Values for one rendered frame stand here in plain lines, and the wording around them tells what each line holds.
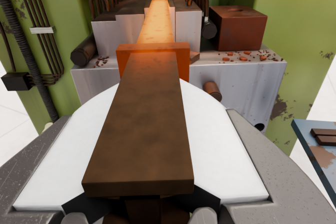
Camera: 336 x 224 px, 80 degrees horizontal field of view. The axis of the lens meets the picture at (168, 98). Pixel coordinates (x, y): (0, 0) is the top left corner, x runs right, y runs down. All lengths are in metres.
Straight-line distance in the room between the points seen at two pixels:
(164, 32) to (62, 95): 0.54
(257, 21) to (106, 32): 0.28
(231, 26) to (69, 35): 0.39
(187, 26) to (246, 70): 0.13
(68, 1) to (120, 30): 0.20
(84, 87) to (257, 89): 0.32
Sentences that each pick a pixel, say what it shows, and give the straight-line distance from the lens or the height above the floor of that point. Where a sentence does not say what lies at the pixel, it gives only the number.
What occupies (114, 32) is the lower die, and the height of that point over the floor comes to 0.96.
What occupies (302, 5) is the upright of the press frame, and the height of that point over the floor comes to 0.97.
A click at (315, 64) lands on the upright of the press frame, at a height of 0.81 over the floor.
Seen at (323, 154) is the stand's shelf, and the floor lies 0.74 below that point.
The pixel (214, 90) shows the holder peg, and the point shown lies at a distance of 0.35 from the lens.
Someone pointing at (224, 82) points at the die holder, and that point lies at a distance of 0.38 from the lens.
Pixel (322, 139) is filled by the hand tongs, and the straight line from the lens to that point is 0.53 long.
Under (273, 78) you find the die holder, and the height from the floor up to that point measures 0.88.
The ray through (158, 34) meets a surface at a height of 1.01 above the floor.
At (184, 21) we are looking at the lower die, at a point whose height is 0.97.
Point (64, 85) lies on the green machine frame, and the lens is 0.67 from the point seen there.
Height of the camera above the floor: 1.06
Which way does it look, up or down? 33 degrees down
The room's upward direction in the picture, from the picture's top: 2 degrees counter-clockwise
